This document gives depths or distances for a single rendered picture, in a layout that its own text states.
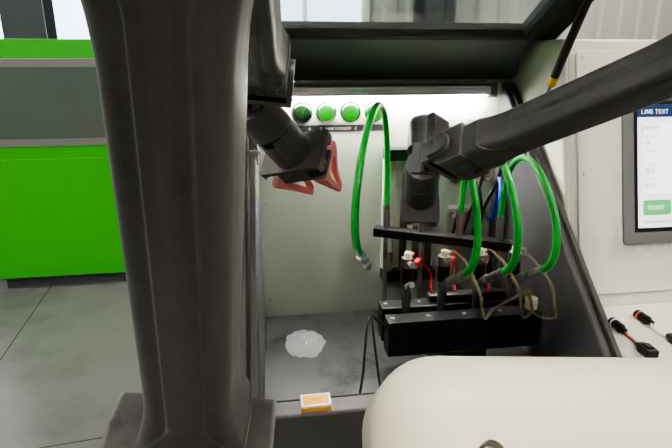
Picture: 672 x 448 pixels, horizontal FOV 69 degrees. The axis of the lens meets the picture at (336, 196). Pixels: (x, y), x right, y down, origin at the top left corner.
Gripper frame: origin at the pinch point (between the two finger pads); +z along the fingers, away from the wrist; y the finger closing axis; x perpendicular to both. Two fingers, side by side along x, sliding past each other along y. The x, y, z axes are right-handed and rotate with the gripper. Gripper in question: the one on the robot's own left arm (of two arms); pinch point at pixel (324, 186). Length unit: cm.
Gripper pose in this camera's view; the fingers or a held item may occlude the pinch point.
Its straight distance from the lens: 75.5
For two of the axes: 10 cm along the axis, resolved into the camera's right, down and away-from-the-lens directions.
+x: -1.8, 8.5, -5.0
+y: -8.7, 1.0, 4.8
